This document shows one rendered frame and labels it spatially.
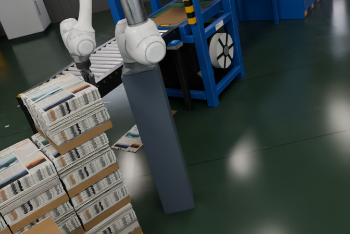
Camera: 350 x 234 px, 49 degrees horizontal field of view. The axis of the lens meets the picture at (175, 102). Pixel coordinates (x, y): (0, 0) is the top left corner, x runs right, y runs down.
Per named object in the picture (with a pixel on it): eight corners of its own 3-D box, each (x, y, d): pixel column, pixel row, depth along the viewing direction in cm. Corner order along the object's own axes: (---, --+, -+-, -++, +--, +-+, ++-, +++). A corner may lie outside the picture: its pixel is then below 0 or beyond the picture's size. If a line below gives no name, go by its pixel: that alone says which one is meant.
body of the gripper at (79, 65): (72, 61, 196) (78, 77, 200) (78, 64, 190) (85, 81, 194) (85, 55, 199) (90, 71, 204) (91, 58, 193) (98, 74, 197)
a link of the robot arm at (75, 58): (73, 54, 186) (77, 65, 189) (89, 47, 190) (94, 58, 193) (66, 51, 193) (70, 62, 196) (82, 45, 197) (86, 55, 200)
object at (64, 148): (113, 126, 194) (110, 119, 192) (61, 155, 182) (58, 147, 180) (99, 118, 207) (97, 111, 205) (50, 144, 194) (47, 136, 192)
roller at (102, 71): (112, 77, 280) (108, 73, 276) (69, 74, 306) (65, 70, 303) (115, 72, 282) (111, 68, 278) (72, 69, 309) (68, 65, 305)
